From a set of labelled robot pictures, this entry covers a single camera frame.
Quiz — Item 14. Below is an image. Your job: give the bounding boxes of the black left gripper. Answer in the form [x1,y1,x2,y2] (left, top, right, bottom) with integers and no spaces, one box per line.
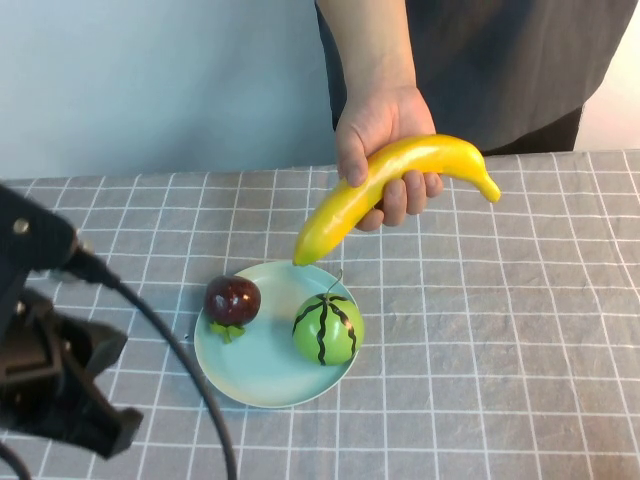
[0,289,145,459]

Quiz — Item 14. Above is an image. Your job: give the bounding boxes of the yellow toy banana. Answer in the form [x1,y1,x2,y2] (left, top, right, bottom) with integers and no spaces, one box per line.
[292,133,502,267]

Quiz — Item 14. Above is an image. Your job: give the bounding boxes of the person's right forearm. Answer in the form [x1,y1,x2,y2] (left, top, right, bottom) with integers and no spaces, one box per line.
[314,0,419,104]

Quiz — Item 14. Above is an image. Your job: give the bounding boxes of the person's right hand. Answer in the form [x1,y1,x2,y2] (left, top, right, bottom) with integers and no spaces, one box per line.
[333,84,445,232]

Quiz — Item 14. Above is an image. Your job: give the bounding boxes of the light teal round plate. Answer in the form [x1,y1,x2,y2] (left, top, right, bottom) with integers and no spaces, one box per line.
[193,260,366,410]

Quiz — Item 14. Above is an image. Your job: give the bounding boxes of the dark purple toy mangosteen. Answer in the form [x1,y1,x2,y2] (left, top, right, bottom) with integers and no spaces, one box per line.
[203,274,263,345]

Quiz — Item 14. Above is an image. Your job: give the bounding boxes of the small green toy watermelon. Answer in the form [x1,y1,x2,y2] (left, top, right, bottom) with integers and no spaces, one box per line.
[291,268,365,367]

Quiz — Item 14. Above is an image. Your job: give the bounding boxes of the black trousers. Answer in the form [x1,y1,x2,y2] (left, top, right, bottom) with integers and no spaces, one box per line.
[482,104,585,156]

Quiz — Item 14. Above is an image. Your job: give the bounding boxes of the dark grey shirt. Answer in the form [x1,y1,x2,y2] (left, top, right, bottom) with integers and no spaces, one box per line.
[315,0,640,154]

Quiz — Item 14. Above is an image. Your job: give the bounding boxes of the hanging black cable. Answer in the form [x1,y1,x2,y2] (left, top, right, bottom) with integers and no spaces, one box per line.
[0,442,32,480]

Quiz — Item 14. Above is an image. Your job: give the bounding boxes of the long black camera cable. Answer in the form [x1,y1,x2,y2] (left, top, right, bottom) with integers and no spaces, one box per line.
[69,239,240,480]

